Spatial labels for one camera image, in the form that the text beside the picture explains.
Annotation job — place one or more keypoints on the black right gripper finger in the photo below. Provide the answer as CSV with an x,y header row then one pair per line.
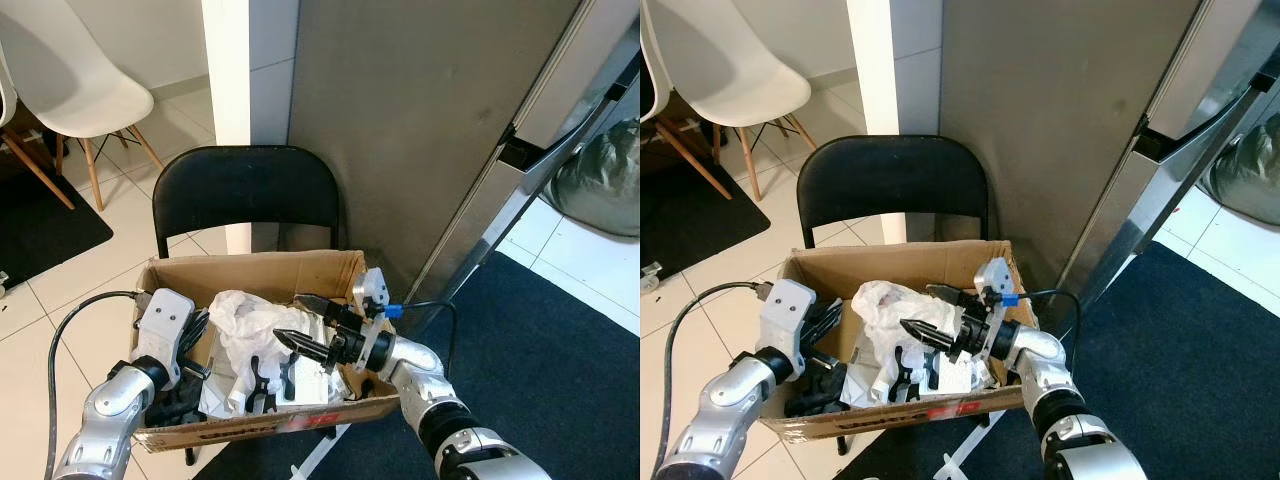
x,y
958,296
935,336
325,308
310,347

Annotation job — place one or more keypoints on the dark bin bag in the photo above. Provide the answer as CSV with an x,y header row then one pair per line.
x,y
1250,170
600,180

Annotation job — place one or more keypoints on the black plastic part heap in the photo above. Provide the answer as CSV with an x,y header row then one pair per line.
x,y
815,392
180,405

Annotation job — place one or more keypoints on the crumpled white plastic bag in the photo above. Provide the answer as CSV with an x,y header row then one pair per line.
x,y
890,305
250,320

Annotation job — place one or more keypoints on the black clamp part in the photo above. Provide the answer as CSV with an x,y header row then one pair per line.
x,y
265,385
905,375

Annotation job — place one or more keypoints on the brown cardboard box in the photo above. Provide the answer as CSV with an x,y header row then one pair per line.
x,y
250,275
880,265

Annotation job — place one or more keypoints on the black folding chair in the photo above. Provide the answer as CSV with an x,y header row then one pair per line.
x,y
245,190
890,180

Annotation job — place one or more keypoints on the black rug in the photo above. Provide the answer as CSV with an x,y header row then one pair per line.
x,y
40,230
690,220

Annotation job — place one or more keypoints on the dark blue carpet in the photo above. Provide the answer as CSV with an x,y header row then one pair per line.
x,y
1180,370
540,380

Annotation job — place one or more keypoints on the grey steel refrigerator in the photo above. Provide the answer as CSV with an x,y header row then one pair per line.
x,y
1050,100
400,100

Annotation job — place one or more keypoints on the white shell chair wooden legs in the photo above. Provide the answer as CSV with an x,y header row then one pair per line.
x,y
5,100
648,90
730,70
75,80

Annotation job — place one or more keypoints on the pale blue left wrist camera mount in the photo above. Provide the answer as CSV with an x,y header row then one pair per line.
x,y
162,325
785,315

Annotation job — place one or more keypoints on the pale blue wrist camera mount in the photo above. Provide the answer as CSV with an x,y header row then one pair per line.
x,y
785,315
372,285
995,275
162,325

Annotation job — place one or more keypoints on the pale blue right wrist camera mount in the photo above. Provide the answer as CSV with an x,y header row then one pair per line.
x,y
372,285
995,275

